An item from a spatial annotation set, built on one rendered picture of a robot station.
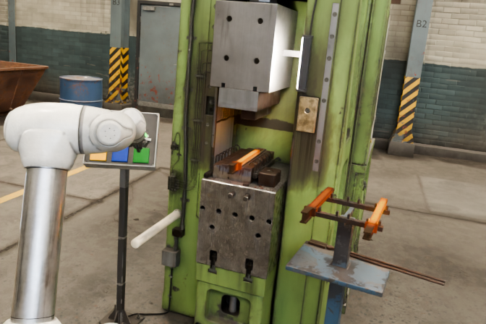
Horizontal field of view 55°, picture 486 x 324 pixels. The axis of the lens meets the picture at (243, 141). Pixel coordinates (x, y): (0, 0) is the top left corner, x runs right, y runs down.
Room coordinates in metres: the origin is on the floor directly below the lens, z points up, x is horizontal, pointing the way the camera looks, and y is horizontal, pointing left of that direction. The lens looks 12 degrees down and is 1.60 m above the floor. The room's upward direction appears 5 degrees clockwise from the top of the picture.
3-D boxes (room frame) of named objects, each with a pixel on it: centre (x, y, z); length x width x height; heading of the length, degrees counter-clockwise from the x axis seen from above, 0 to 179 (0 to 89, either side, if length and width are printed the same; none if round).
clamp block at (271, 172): (2.19, -0.15, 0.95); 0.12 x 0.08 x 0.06; 162
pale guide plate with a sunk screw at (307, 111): (2.21, -0.30, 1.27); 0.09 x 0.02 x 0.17; 72
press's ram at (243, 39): (2.37, -0.06, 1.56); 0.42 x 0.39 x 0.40; 162
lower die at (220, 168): (2.39, -0.02, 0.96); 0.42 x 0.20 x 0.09; 162
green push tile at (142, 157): (2.17, 0.49, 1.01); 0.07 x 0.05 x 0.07; 97
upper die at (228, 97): (2.39, -0.02, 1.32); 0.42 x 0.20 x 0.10; 162
